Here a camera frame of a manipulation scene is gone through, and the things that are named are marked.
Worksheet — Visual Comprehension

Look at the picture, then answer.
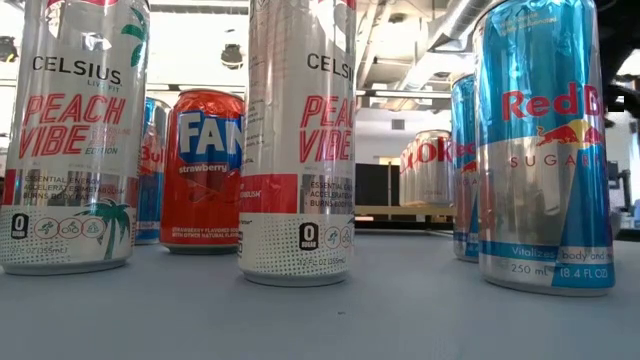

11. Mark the silver Diet Coke can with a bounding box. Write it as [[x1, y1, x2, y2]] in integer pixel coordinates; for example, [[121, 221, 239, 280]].
[[407, 128, 455, 209], [402, 138, 415, 207]]

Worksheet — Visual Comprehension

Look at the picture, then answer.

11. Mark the red Fanta strawberry can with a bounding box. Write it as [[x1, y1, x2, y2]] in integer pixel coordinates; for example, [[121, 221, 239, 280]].
[[159, 88, 246, 255]]

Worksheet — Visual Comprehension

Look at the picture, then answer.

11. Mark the blue silver Red Bull can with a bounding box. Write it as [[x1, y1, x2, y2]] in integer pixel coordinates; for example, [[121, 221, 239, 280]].
[[472, 0, 617, 298], [134, 96, 172, 246], [449, 72, 481, 264]]

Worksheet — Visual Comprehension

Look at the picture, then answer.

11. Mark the black dome fixture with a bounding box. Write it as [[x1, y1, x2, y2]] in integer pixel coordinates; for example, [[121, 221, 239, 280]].
[[219, 43, 245, 70]]

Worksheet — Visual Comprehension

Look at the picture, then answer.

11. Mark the black desk stand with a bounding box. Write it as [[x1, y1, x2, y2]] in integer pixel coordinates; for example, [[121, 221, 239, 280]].
[[606, 159, 632, 211]]

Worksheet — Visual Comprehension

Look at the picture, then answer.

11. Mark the black hanging lamp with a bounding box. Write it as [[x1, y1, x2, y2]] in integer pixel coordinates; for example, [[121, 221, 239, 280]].
[[0, 35, 20, 64]]

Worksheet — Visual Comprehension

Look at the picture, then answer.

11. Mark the wooden shelf with black frame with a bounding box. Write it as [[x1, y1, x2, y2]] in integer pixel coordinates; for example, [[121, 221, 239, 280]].
[[353, 202, 457, 221]]

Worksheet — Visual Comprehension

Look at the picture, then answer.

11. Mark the silver ventilation duct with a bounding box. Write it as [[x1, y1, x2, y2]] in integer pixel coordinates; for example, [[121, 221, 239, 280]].
[[394, 0, 501, 94]]

